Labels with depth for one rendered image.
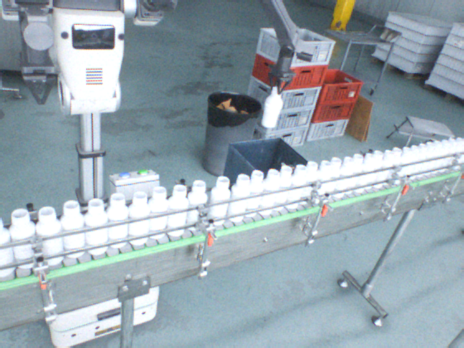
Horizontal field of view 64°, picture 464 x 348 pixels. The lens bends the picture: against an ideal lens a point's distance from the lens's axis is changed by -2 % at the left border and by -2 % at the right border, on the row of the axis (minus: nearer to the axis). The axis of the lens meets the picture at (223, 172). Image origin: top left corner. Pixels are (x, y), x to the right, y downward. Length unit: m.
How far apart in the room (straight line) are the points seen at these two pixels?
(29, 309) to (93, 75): 0.80
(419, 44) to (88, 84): 7.17
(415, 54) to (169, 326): 6.99
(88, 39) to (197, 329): 1.53
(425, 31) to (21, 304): 7.71
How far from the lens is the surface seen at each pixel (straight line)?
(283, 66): 1.51
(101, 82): 1.50
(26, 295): 1.14
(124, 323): 1.44
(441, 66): 7.75
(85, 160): 1.68
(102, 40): 1.45
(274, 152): 2.03
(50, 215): 1.01
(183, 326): 2.20
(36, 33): 0.88
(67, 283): 1.14
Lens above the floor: 1.81
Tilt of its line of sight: 33 degrees down
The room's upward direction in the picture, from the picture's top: 11 degrees clockwise
